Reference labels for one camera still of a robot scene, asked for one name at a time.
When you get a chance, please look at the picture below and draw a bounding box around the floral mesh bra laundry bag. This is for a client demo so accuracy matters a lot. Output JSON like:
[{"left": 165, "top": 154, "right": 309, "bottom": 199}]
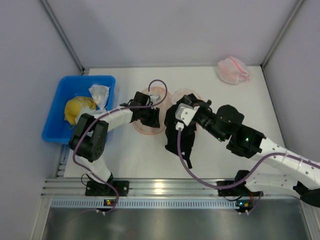
[{"left": 131, "top": 85, "right": 207, "bottom": 137}]

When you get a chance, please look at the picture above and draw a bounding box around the white slotted cable duct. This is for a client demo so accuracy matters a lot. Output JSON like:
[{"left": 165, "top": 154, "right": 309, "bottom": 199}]
[{"left": 51, "top": 198, "right": 252, "bottom": 210}]

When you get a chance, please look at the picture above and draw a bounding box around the pink mesh laundry pouch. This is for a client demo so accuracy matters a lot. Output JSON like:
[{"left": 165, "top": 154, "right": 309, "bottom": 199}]
[{"left": 217, "top": 56, "right": 250, "bottom": 85}]

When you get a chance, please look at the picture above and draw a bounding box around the aluminium mounting rail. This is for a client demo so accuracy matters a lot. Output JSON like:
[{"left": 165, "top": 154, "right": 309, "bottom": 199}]
[{"left": 41, "top": 177, "right": 312, "bottom": 198}]

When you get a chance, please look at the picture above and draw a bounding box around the yellow bra in bin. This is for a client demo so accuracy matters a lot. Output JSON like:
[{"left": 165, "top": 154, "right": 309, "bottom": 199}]
[{"left": 64, "top": 96, "right": 96, "bottom": 126}]

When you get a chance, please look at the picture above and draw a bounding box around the black bra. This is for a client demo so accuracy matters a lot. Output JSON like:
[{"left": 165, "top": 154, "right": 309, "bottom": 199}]
[{"left": 164, "top": 104, "right": 197, "bottom": 169}]

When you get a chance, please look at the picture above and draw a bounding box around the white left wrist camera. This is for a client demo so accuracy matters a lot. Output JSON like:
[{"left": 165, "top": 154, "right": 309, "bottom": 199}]
[{"left": 149, "top": 94, "right": 161, "bottom": 105}]

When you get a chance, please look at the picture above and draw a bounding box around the blue plastic bin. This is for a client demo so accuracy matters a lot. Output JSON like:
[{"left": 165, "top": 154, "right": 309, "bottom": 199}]
[{"left": 42, "top": 75, "right": 116, "bottom": 145}]

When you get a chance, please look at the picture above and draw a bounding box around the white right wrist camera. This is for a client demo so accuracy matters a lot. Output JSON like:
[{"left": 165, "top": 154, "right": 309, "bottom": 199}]
[{"left": 175, "top": 103, "right": 200, "bottom": 130}]

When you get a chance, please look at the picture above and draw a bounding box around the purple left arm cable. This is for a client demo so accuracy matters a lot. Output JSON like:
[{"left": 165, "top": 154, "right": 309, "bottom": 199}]
[{"left": 72, "top": 79, "right": 169, "bottom": 215}]

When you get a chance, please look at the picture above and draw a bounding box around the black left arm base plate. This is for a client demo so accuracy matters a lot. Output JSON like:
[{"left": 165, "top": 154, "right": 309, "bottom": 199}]
[{"left": 85, "top": 180, "right": 129, "bottom": 197}]

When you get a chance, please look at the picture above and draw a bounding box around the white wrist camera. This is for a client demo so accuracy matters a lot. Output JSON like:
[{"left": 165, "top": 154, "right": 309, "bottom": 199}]
[
  {"left": 175, "top": 103, "right": 200, "bottom": 130},
  {"left": 149, "top": 94, "right": 161, "bottom": 105}
]

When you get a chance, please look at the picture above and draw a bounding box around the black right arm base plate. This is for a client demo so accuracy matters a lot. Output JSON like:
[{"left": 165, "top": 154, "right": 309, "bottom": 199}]
[{"left": 218, "top": 181, "right": 264, "bottom": 201}]

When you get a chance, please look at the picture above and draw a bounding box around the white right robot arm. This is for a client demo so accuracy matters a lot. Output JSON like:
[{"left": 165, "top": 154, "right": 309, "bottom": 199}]
[{"left": 174, "top": 94, "right": 320, "bottom": 208}]

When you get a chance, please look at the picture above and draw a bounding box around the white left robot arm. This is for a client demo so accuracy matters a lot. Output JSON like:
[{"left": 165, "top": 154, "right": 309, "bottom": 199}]
[{"left": 69, "top": 91, "right": 163, "bottom": 184}]

